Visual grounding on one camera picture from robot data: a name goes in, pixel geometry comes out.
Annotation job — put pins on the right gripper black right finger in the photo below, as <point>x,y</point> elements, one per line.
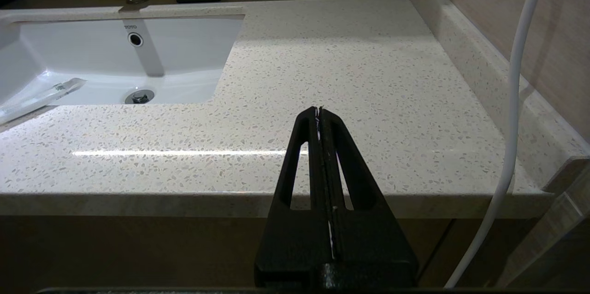
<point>368,243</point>

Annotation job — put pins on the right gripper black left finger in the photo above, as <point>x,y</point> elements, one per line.
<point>295,238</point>

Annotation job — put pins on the green-banded pack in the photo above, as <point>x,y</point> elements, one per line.
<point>37,98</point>

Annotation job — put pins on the vanity cabinet front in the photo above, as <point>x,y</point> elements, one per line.
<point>138,257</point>

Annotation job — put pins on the chrome sink drain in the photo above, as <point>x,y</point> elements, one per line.
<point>139,97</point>

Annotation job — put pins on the white sink basin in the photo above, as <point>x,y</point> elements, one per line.
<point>184,54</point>

